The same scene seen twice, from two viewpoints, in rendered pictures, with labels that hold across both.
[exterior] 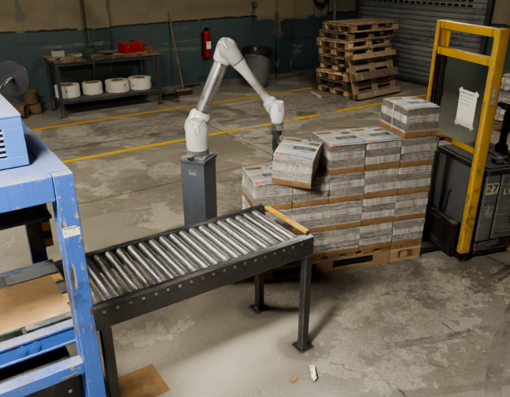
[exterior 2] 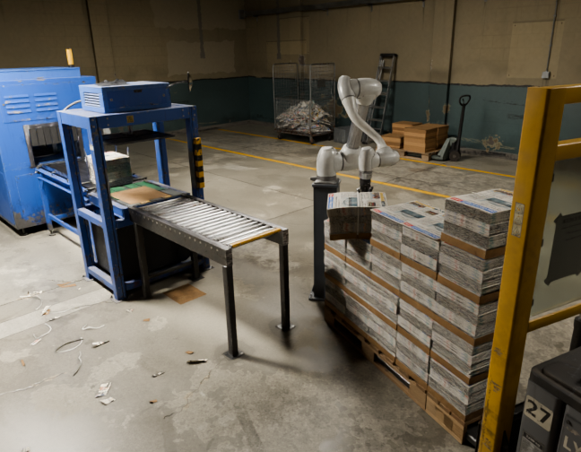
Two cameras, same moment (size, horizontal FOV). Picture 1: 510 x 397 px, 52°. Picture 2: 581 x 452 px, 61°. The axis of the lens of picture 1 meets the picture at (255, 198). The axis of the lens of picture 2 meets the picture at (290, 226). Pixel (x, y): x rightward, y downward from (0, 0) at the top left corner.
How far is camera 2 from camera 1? 4.21 m
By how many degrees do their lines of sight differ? 74
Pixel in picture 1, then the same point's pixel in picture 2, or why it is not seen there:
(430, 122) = (476, 233)
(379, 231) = (414, 356)
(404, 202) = (442, 339)
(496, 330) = not seen: outside the picture
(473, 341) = not seen: outside the picture
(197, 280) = (163, 226)
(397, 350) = (233, 413)
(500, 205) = not seen: outside the picture
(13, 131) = (100, 95)
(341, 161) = (380, 233)
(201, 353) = (219, 309)
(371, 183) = (407, 282)
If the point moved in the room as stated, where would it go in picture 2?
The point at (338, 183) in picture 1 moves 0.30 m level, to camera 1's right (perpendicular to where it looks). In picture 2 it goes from (378, 260) to (397, 282)
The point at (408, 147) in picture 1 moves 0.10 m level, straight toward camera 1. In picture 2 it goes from (446, 257) to (426, 256)
